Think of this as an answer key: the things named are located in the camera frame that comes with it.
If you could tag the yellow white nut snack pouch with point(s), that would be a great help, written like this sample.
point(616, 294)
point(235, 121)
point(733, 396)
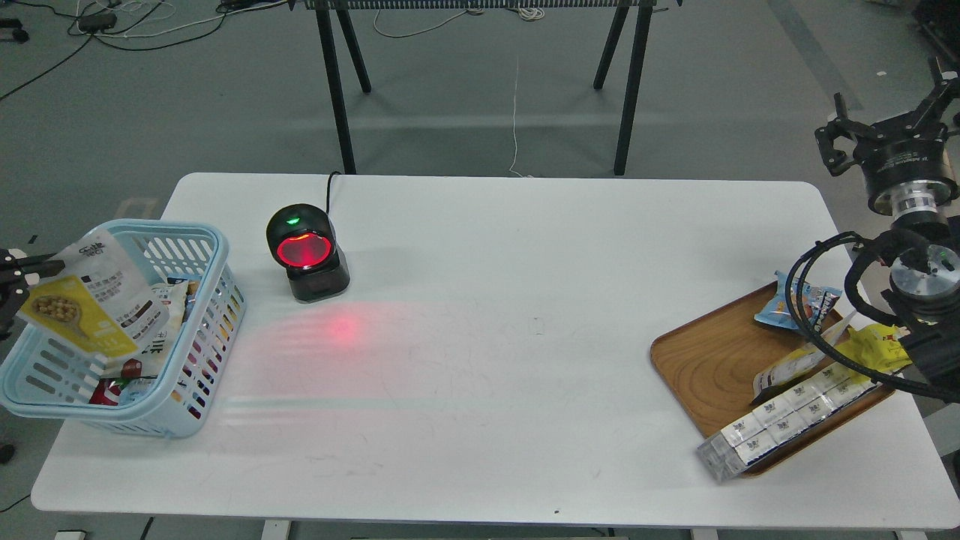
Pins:
point(101, 302)

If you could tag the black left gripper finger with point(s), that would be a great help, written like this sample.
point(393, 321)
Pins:
point(19, 270)
point(11, 302)

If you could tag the white snack bag in basket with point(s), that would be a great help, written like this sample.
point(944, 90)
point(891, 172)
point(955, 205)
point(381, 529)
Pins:
point(177, 297)

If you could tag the blue cookie snack packet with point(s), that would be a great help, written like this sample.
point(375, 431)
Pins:
point(813, 303)

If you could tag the red snack packet in basket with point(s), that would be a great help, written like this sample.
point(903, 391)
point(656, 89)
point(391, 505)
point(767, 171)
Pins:
point(119, 392)

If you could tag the light blue plastic basket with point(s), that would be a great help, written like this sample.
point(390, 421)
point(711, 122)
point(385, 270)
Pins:
point(45, 377)

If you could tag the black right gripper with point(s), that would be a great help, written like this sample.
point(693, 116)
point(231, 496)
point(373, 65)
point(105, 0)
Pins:
point(907, 165)

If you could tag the black barcode scanner red window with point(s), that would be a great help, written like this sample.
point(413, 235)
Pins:
point(301, 239)

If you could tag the brown wooden tray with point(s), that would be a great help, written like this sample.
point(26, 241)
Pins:
point(709, 364)

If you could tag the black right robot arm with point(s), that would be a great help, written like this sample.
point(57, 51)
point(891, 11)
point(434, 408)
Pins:
point(907, 276)

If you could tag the yellow cartoon snack packet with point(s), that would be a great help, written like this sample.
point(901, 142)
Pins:
point(876, 347)

